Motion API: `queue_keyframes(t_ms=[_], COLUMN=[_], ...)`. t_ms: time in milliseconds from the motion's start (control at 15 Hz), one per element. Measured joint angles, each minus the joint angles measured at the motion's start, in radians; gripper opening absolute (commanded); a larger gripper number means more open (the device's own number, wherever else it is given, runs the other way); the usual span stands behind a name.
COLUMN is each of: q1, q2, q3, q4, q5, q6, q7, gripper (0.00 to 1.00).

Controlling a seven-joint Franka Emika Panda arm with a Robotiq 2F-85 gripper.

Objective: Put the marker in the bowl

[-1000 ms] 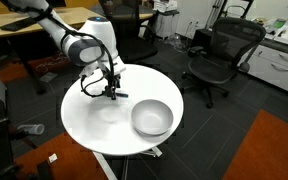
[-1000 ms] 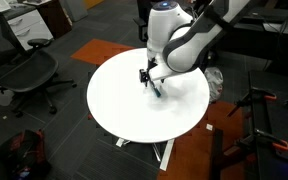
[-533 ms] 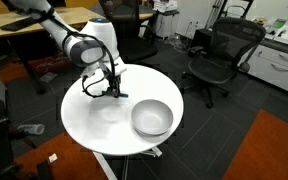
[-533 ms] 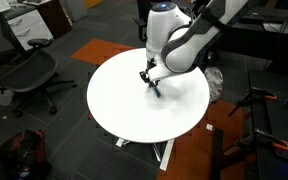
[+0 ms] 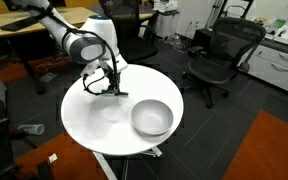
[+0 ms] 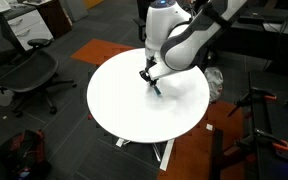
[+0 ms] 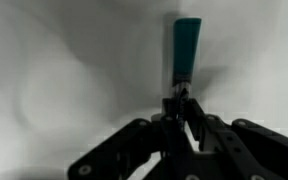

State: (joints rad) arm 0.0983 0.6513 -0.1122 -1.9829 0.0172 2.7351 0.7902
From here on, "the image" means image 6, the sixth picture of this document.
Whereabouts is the white plastic bag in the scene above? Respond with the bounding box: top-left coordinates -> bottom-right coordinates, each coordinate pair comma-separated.
203,66 -> 224,104

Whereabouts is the dark marker pen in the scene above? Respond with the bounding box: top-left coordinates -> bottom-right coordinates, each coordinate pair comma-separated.
152,84 -> 163,98

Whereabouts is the grey panel board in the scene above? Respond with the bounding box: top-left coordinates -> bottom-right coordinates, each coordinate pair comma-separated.
58,0 -> 89,23

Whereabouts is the dark workbench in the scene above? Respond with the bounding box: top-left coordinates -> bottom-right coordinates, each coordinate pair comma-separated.
210,69 -> 288,180

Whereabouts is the white table base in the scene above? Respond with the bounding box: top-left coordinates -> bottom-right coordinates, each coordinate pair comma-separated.
115,136 -> 176,172

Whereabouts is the black office desk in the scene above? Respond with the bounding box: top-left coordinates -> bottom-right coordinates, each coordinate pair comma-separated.
217,3 -> 288,69

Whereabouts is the black mesh office chair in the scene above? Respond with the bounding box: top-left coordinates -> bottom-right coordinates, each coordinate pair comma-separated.
0,4 -> 78,118

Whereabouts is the brown wooden cabinet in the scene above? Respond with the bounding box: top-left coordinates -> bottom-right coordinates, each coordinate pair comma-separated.
36,0 -> 73,39

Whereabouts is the black keyboard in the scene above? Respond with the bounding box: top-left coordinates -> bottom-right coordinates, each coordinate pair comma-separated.
237,12 -> 266,25

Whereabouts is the orange handled bar clamp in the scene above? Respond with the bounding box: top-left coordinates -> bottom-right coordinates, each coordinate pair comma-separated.
227,87 -> 278,118
233,128 -> 288,154

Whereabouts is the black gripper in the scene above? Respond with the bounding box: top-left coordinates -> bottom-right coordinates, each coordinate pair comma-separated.
139,67 -> 160,88

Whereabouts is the red and black bag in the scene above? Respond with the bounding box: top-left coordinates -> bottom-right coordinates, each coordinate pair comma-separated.
0,129 -> 52,180

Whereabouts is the white drawer cabinet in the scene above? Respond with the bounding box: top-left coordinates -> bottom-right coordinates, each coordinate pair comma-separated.
7,9 -> 55,51

